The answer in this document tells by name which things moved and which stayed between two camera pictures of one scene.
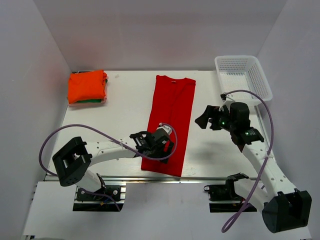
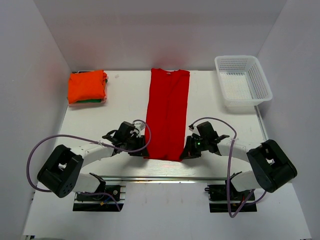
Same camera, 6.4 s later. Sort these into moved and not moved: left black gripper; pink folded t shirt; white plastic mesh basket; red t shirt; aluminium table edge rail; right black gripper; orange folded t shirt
Moved: left black gripper; right black gripper; red t shirt
Not moved: pink folded t shirt; white plastic mesh basket; aluminium table edge rail; orange folded t shirt
